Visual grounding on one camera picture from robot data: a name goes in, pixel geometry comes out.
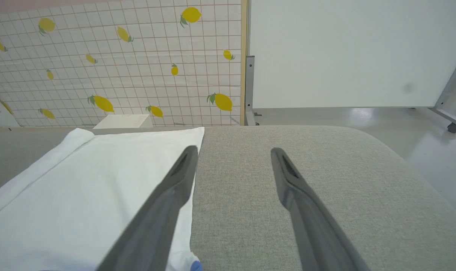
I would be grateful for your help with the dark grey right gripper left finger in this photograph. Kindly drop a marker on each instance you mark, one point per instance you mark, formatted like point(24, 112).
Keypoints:
point(160, 214)

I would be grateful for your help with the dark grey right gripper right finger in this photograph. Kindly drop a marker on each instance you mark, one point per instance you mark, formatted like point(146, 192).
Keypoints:
point(310, 222)

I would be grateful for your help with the white and blue shirt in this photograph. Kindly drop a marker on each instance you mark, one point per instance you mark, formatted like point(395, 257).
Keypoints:
point(81, 199)

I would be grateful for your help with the white rectangular box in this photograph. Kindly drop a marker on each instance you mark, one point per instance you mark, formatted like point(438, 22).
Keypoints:
point(124, 121)

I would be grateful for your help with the grey metal partition leg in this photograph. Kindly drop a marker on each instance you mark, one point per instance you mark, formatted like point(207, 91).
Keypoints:
point(249, 86)

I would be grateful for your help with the lemon print tile panel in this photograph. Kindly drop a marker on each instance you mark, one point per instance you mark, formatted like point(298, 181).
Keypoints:
point(137, 52)

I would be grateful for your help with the white partition board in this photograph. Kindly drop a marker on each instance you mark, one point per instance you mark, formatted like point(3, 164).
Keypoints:
point(344, 52)

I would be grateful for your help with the grey metal leg with caster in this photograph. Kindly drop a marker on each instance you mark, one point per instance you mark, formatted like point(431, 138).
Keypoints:
point(452, 90)

